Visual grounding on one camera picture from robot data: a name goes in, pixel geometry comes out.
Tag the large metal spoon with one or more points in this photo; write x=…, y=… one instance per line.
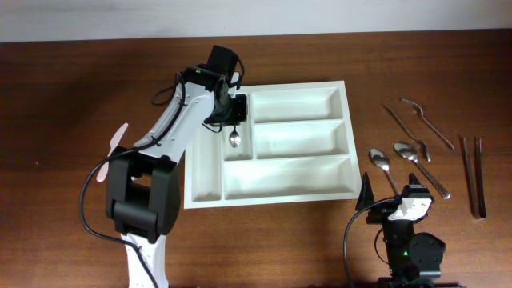
x=381, y=160
x=408, y=152

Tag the metal chopstick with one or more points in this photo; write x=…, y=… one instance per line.
x=470, y=178
x=479, y=177

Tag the small metal teaspoon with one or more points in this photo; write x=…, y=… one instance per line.
x=234, y=138

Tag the white cutlery tray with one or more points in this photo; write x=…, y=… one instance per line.
x=297, y=146

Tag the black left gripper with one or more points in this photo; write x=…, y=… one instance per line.
x=241, y=112

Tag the pink plastic knife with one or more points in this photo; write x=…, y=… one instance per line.
x=115, y=140

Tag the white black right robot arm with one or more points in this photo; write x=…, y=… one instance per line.
x=414, y=259

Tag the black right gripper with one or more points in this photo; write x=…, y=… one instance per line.
x=380, y=211

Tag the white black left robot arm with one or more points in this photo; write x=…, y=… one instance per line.
x=143, y=192

